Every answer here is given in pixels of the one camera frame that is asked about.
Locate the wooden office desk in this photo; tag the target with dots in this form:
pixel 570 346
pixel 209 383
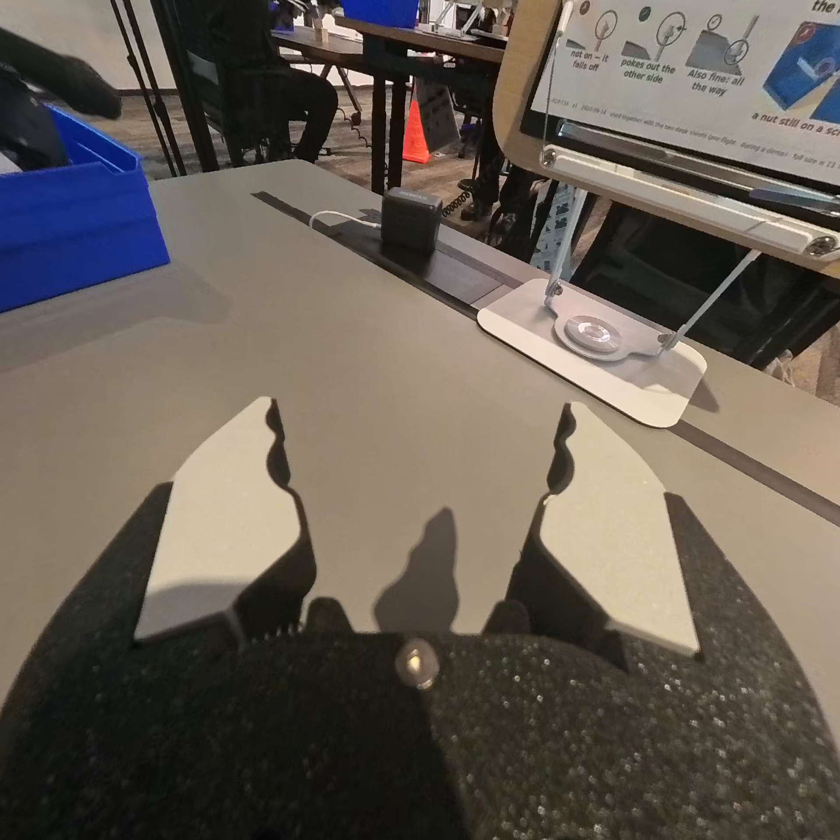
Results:
pixel 426 43

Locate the blue plastic parts bin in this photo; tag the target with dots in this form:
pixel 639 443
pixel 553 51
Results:
pixel 72 229

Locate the white printed floor sign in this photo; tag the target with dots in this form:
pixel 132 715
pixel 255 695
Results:
pixel 438 115

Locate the blue white patterned bag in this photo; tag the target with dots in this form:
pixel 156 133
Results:
pixel 558 223

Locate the black cube device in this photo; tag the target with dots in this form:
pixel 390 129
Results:
pixel 410 220

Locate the blue storage bin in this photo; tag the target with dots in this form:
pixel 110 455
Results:
pixel 380 10

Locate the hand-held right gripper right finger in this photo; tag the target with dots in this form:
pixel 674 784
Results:
pixel 610 538

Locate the printed instruction sheet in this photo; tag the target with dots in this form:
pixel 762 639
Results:
pixel 689 72

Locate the orange traffic cone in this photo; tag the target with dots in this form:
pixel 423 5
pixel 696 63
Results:
pixel 417 138

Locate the black office chair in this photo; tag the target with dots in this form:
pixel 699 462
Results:
pixel 210 92

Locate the black vertical pole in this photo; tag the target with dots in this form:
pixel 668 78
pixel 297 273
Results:
pixel 190 85

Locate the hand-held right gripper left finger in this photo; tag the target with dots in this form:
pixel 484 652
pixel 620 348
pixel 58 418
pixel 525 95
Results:
pixel 216 525

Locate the white document stand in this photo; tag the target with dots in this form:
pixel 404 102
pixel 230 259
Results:
pixel 459 16
pixel 623 380

